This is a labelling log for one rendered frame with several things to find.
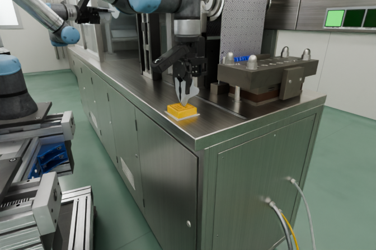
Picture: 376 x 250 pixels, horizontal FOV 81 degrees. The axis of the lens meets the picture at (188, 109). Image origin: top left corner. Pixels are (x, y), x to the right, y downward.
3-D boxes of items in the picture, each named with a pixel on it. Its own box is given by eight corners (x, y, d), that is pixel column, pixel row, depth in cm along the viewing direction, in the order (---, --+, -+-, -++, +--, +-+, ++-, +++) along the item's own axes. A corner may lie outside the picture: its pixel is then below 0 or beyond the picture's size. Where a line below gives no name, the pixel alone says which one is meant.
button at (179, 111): (167, 112, 71) (167, 105, 71) (184, 107, 75) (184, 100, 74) (178, 119, 66) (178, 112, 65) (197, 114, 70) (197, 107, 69)
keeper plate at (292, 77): (278, 98, 81) (283, 69, 77) (294, 94, 86) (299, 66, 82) (284, 100, 79) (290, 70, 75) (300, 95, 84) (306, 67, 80)
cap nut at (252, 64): (243, 67, 73) (244, 54, 72) (250, 66, 75) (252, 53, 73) (252, 70, 70) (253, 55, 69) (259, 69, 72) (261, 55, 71)
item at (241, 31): (219, 61, 86) (221, 10, 79) (259, 56, 98) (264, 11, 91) (220, 61, 86) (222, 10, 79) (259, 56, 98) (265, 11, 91)
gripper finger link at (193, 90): (201, 105, 70) (201, 78, 67) (185, 109, 67) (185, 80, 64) (195, 103, 73) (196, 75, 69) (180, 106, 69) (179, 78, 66)
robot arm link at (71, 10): (60, 3, 108) (67, 4, 103) (70, 3, 111) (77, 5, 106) (63, 19, 111) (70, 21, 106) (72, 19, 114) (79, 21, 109)
